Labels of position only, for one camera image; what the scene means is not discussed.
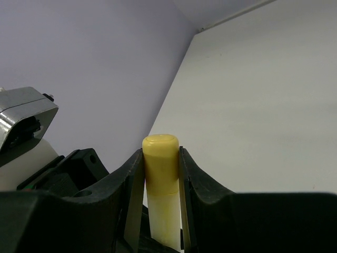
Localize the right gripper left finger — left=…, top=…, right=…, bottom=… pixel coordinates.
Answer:
left=1, top=150, right=143, bottom=252

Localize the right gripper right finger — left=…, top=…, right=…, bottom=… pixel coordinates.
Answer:
left=179, top=148, right=336, bottom=252

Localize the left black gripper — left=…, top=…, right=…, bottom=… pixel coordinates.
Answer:
left=16, top=148, right=109, bottom=197

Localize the yellow highlighter pen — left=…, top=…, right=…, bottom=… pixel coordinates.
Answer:
left=147, top=192, right=181, bottom=251

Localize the yellow pen cap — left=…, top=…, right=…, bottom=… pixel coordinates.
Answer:
left=142, top=134, right=179, bottom=196

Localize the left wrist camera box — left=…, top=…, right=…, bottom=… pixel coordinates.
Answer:
left=0, top=86, right=60, bottom=182

